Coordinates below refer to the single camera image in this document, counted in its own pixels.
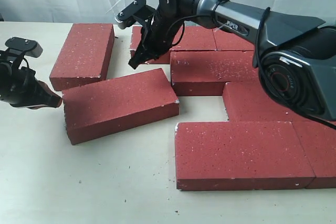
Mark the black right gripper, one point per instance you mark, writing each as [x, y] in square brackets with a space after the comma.
[159, 39]

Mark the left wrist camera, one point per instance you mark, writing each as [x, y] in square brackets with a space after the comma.
[18, 46]

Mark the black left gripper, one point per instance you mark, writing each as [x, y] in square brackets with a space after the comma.
[19, 88]

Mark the red brick under stack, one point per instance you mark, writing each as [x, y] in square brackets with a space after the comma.
[84, 57]

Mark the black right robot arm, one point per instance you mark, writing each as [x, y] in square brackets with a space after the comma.
[294, 55]

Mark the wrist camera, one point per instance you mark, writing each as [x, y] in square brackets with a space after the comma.
[18, 46]
[136, 12]

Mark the red brick third row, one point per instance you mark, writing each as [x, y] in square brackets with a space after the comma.
[246, 101]

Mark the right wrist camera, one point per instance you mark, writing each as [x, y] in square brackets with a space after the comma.
[136, 12]

